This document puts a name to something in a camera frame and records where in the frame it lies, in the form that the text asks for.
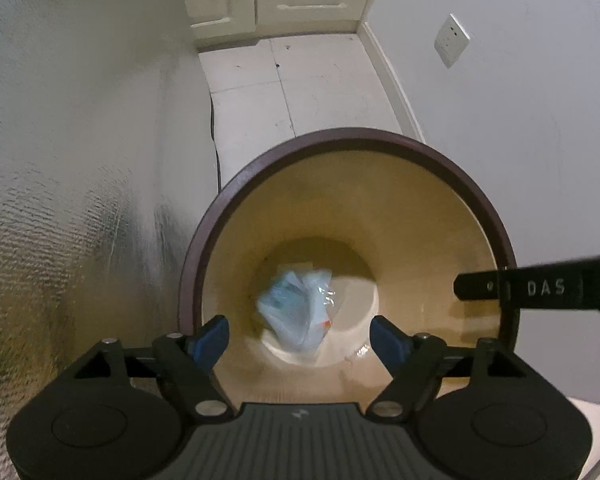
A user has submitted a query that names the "clear plastic wrapper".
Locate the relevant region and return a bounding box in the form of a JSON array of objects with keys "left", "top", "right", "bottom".
[{"left": 256, "top": 269, "right": 335, "bottom": 354}]

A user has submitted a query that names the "silver foil sheet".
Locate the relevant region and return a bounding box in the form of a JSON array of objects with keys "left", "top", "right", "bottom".
[{"left": 0, "top": 0, "right": 221, "bottom": 461}]

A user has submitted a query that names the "white wall socket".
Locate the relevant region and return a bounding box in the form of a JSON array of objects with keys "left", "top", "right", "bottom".
[{"left": 433, "top": 13, "right": 471, "bottom": 69}]

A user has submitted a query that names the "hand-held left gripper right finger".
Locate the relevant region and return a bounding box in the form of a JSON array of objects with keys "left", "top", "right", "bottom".
[{"left": 367, "top": 315, "right": 529, "bottom": 421}]

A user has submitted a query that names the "black cable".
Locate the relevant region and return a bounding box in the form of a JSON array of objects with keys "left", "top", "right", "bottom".
[{"left": 209, "top": 91, "right": 223, "bottom": 192}]

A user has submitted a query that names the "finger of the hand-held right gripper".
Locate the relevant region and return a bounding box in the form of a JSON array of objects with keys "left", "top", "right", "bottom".
[{"left": 453, "top": 269, "right": 504, "bottom": 305}]

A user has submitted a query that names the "brown rimmed beige trash bin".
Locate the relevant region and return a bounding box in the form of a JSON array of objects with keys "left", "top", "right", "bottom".
[{"left": 178, "top": 128, "right": 522, "bottom": 406}]

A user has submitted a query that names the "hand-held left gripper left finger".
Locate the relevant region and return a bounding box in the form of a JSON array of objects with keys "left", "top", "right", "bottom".
[{"left": 74, "top": 315, "right": 234, "bottom": 421}]

